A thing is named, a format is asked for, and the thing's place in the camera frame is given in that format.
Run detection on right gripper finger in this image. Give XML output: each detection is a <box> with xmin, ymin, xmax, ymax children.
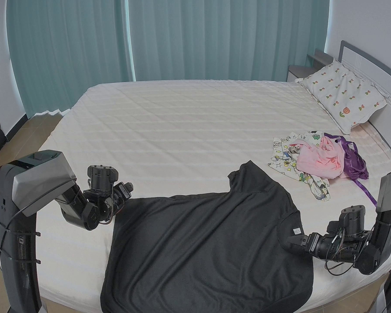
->
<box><xmin>287</xmin><ymin>234</ymin><xmax>310</xmax><ymax>253</ymax></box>

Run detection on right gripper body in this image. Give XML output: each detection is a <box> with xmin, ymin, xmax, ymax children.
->
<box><xmin>307</xmin><ymin>233</ymin><xmax>339</xmax><ymax>261</ymax></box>

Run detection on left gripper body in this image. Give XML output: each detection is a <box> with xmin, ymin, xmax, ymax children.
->
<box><xmin>111</xmin><ymin>182</ymin><xmax>133</xmax><ymax>214</ymax></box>

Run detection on black T-shirt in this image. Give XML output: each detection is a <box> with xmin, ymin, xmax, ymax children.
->
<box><xmin>100</xmin><ymin>161</ymin><xmax>314</xmax><ymax>313</ymax></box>

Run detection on bed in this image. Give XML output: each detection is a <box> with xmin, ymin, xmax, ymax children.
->
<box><xmin>0</xmin><ymin>40</ymin><xmax>391</xmax><ymax>310</ymax></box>

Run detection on pink garment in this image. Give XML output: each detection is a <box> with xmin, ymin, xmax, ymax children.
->
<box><xmin>290</xmin><ymin>135</ymin><xmax>346</xmax><ymax>179</ymax></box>

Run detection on purple garment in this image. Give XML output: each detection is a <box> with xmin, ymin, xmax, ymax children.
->
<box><xmin>324</xmin><ymin>132</ymin><xmax>377</xmax><ymax>206</ymax></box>

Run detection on white printed garment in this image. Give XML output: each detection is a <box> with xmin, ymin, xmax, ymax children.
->
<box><xmin>268</xmin><ymin>130</ymin><xmax>331</xmax><ymax>202</ymax></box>

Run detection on white printed pillow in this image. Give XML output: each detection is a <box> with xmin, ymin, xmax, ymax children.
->
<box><xmin>295</xmin><ymin>58</ymin><xmax>388</xmax><ymax>134</ymax></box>

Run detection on blue-green curtain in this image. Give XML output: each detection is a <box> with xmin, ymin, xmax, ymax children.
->
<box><xmin>6</xmin><ymin>0</ymin><xmax>137</xmax><ymax>118</ymax></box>
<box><xmin>126</xmin><ymin>0</ymin><xmax>332</xmax><ymax>83</ymax></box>

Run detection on grey bedside table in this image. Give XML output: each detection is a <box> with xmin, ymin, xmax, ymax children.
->
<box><xmin>287</xmin><ymin>48</ymin><xmax>334</xmax><ymax>82</ymax></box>

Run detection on black cable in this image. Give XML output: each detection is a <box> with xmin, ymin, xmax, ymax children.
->
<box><xmin>0</xmin><ymin>202</ymin><xmax>35</xmax><ymax>263</ymax></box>

